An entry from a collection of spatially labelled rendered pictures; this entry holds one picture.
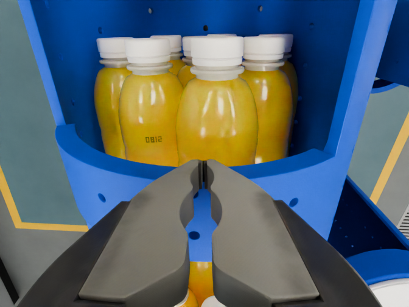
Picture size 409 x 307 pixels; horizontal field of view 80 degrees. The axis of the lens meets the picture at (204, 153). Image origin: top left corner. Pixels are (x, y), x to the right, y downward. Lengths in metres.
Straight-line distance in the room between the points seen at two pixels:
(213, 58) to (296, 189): 0.10
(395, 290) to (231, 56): 0.58
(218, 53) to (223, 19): 0.21
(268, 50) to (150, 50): 0.10
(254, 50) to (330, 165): 0.12
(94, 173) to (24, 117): 1.62
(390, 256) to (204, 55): 0.60
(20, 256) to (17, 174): 0.81
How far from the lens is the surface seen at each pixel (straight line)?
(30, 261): 2.58
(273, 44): 0.24
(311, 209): 0.19
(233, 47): 0.18
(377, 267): 0.66
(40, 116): 1.72
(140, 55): 0.22
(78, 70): 0.30
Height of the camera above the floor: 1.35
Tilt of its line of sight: 63 degrees down
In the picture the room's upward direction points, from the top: 178 degrees counter-clockwise
